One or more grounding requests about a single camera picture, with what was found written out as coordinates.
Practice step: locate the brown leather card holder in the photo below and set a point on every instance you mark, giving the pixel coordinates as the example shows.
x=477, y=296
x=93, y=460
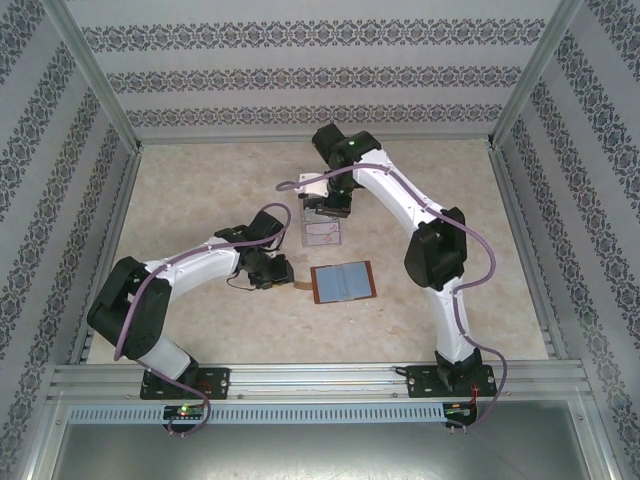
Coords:
x=357, y=282

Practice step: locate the aluminium mounting rail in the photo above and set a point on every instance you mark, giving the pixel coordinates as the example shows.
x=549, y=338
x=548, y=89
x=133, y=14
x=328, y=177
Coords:
x=320, y=382

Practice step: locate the small electronics board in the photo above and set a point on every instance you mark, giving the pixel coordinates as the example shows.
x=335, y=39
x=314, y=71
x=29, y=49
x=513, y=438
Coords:
x=185, y=412
x=460, y=411

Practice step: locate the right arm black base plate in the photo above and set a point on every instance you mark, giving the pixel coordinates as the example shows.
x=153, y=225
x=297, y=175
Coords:
x=420, y=382

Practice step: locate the aluminium frame post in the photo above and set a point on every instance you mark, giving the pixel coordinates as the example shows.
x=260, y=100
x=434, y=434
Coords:
x=537, y=75
x=95, y=75

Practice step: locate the aluminium side rail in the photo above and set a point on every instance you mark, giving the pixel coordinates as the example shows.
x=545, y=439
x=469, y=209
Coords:
x=514, y=200
x=122, y=200

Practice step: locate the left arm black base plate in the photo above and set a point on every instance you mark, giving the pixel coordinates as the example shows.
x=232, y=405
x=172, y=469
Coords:
x=220, y=382

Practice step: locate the grey metal shelf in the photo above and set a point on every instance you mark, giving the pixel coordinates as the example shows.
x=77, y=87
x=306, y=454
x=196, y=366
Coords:
x=320, y=452

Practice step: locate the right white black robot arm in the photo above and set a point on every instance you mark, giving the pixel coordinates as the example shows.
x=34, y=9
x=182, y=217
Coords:
x=395, y=185

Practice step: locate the white VIP card pink print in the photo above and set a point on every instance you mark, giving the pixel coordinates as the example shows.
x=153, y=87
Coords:
x=322, y=235

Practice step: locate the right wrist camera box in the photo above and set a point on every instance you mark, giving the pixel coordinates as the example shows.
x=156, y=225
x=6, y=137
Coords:
x=311, y=185

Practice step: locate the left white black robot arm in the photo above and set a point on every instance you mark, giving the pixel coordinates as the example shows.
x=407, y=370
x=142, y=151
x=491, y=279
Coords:
x=200, y=265

